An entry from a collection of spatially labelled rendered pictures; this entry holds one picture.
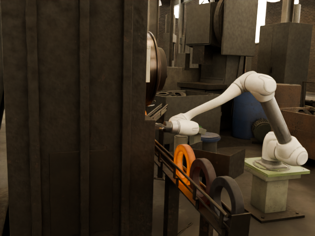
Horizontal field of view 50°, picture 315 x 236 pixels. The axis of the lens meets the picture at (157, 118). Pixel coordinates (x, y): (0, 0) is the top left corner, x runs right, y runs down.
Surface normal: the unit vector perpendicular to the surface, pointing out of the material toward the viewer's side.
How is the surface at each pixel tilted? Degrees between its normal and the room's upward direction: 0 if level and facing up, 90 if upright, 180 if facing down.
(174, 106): 90
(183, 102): 90
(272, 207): 90
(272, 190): 90
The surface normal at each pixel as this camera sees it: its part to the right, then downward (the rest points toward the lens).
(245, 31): 0.63, 0.15
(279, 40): -0.91, 0.04
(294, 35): 0.41, 0.16
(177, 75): -0.77, 0.07
